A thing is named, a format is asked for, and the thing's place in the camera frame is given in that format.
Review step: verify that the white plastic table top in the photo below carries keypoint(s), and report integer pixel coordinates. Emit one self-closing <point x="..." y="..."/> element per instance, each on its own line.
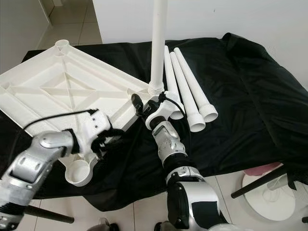
<point x="57" y="91"/>

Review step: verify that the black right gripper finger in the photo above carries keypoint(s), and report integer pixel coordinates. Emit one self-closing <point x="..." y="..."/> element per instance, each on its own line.
<point x="137" y="103"/>

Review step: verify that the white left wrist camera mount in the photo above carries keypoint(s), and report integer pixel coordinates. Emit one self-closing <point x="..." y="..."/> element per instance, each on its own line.
<point x="94" y="125"/>

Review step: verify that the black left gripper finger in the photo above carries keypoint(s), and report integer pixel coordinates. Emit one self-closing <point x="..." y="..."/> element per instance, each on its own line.
<point x="115" y="133"/>
<point x="110" y="148"/>

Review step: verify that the grey robot right leg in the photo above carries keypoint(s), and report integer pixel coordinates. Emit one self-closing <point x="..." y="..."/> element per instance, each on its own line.
<point x="166" y="226"/>

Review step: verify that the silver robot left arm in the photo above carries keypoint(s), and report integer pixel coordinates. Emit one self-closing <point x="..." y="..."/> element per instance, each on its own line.
<point x="38" y="163"/>

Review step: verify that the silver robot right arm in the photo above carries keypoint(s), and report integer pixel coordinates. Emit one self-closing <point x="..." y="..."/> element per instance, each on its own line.
<point x="171" y="142"/>

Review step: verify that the short black bar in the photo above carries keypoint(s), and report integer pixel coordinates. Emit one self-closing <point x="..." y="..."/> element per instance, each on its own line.
<point x="304" y="219"/>

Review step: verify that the grey robot leg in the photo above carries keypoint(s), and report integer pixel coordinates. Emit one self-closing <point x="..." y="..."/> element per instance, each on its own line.
<point x="166" y="226"/>
<point x="106" y="225"/>

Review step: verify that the grey robot left leg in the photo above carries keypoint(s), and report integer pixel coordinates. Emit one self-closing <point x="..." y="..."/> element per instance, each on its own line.
<point x="106" y="225"/>

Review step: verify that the white plastic table leg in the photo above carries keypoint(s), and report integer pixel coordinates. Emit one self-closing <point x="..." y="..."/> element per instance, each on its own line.
<point x="158" y="48"/>
<point x="183" y="91"/>
<point x="192" y="82"/>
<point x="171" y="96"/>

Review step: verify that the black table cloth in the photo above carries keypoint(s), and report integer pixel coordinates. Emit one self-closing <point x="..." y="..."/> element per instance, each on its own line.
<point x="260" y="96"/>

